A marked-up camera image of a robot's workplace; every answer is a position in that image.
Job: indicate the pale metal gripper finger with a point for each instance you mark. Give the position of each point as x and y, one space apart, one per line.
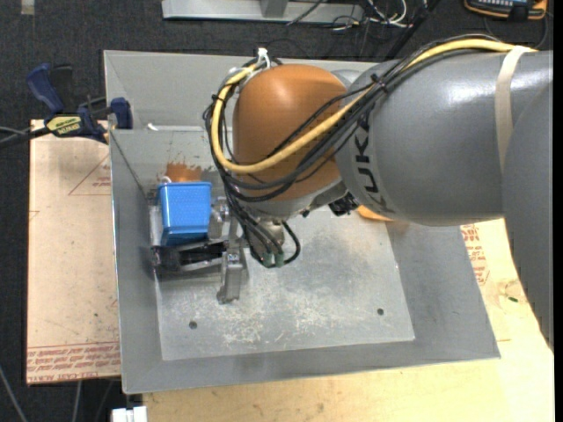
218 222
231 279

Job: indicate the blue plastic box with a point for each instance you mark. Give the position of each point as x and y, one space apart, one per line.
184 211

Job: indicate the black shiny object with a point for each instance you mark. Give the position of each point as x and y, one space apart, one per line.
189 257

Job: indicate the grey metal bin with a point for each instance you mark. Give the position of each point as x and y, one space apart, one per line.
308 297

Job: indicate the brown cardboard board red print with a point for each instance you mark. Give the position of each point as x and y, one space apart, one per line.
70 253

